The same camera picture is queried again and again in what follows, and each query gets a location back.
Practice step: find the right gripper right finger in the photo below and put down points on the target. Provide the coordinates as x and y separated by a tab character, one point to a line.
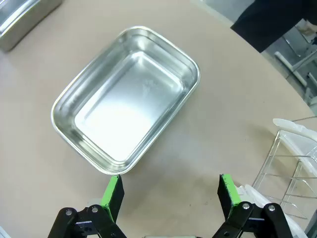
229	198

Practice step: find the stainless steel rectangular container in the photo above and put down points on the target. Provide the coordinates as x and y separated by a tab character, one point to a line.
128	99
22	22

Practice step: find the clear plastic clip lid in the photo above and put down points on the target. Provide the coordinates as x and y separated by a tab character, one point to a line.
257	198
299	138

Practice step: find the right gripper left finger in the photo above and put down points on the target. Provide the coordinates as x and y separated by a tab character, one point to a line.
111	198

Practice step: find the person in black sweater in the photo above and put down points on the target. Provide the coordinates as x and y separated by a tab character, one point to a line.
267	22

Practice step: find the metal frame chair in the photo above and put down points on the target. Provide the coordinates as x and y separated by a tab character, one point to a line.
302	64

